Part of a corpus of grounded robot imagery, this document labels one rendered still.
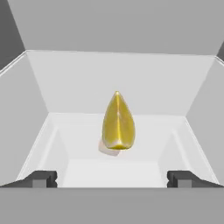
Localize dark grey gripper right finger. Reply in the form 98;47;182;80
166;170;224;189

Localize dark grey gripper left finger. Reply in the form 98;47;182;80
0;170;59;189

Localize yellow lemon wedge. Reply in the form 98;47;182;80
101;90;137;151

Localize white fridge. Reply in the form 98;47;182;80
0;0;224;189

